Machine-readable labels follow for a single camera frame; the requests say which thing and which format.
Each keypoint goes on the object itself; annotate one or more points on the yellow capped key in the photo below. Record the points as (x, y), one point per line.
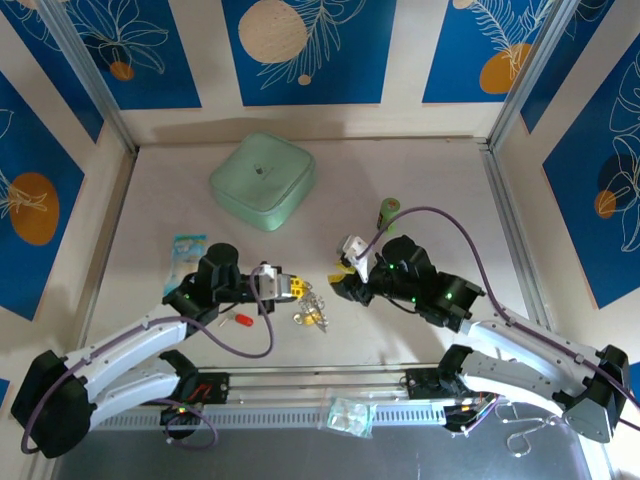
(312, 318)

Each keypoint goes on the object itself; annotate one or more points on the small red screwdriver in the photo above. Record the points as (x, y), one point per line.
(244, 319)

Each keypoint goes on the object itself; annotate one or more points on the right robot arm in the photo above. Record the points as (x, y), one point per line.
(525, 340)

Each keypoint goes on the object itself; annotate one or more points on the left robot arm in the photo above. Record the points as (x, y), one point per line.
(130, 340)

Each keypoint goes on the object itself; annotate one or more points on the light blue snack packet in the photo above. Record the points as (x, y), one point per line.
(187, 250)

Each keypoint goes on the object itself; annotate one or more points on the green cylindrical can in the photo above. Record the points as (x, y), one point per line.
(389, 205)

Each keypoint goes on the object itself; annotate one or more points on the mint green zip case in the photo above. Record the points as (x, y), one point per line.
(260, 180)

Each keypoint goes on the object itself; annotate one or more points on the clear plastic zip bag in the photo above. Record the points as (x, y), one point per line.
(347, 417)

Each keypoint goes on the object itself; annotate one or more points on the black controller box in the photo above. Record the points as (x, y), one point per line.
(182, 415)
(465, 415)

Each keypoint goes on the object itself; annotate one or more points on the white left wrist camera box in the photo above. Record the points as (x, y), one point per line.
(269, 280)

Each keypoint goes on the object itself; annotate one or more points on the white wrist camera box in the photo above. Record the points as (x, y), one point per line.
(357, 247)
(269, 280)

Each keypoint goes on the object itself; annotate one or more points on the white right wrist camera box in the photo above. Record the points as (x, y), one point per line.
(357, 247)

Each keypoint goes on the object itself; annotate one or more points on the aluminium mounting rail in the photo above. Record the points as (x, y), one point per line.
(300, 385)

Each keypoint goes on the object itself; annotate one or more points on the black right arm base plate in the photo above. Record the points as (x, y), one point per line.
(422, 385)

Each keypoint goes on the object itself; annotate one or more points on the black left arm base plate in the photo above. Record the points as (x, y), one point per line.
(215, 387)

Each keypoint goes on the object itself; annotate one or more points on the aluminium side rail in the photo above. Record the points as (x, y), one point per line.
(517, 240)
(108, 250)

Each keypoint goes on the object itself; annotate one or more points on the aluminium frame post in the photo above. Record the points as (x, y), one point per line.
(90, 75)
(531, 75)

